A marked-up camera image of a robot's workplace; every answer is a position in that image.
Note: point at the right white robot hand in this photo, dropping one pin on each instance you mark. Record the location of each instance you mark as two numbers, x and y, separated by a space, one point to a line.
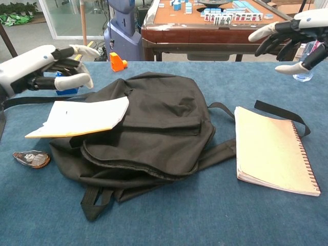
312 20

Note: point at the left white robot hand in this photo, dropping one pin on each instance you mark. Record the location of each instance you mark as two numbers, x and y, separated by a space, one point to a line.
23 66

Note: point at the white book orange spine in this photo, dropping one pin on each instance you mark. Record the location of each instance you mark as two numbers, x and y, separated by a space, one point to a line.
84 115

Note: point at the black backpack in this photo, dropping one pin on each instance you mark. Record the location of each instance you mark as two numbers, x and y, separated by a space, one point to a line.
159 123

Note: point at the blue toy brick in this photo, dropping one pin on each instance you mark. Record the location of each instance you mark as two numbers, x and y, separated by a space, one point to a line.
68 91

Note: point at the green plants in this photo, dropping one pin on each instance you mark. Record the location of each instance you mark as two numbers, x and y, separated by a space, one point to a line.
18 12

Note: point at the clear plastic water bottle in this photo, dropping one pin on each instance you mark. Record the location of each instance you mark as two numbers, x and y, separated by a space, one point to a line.
303 75

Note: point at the wooden pole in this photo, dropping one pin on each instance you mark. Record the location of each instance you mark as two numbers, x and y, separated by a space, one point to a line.
83 23

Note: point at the row of mahjong tiles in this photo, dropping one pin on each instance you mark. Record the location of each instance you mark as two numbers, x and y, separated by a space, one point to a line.
230 18

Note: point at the small snack packet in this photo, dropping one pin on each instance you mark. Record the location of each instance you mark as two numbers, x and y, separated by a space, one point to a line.
32 159

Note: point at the orange toy block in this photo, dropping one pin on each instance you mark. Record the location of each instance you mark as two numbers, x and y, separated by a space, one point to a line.
116 61

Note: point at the brown mahjong table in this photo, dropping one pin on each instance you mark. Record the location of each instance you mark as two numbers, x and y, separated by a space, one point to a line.
192 33

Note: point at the beige spiral notebook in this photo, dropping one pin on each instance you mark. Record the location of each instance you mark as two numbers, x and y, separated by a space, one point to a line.
269 151

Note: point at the blue table cloth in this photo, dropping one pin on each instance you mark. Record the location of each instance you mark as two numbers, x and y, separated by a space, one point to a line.
205 220

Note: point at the glass door with frame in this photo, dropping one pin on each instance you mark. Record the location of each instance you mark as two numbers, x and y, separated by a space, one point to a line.
66 18

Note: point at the blue-grey machine pedestal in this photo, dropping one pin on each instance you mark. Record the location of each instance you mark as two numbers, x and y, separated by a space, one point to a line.
123 30

